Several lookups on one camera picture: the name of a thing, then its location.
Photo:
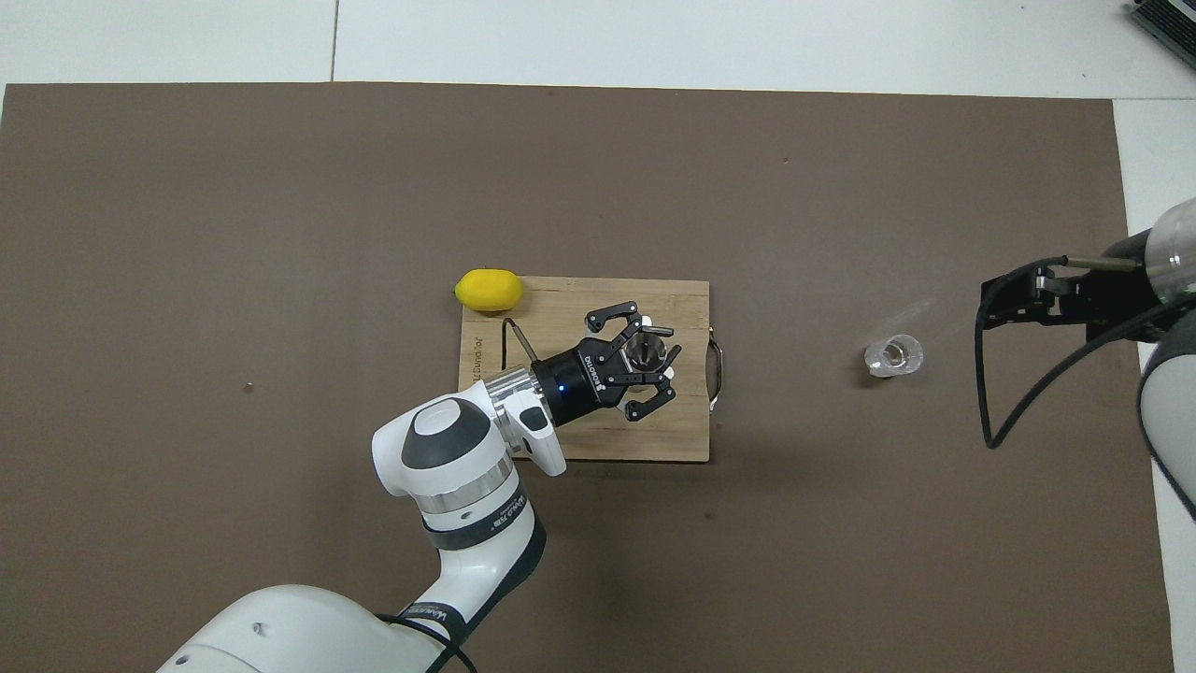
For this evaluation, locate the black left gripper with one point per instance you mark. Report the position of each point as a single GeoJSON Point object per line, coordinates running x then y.
{"type": "Point", "coordinates": [579, 381]}

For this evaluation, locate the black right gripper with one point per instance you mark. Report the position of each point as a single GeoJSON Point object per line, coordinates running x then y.
{"type": "Point", "coordinates": [1121, 299]}

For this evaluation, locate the steel jigger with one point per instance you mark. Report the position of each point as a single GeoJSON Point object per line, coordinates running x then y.
{"type": "Point", "coordinates": [645, 353]}

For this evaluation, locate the small clear glass cup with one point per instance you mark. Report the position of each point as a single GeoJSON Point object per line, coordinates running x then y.
{"type": "Point", "coordinates": [894, 355]}

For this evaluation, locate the wooden cutting board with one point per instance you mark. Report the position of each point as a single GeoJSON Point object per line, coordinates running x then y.
{"type": "Point", "coordinates": [561, 299]}

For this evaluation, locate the yellow lemon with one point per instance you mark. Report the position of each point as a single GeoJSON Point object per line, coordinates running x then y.
{"type": "Point", "coordinates": [488, 290]}

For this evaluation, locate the grey ribbed device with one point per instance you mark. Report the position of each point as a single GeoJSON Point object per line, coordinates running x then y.
{"type": "Point", "coordinates": [1168, 17]}

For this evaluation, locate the brown table mat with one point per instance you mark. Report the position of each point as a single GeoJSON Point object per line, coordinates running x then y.
{"type": "Point", "coordinates": [280, 234]}

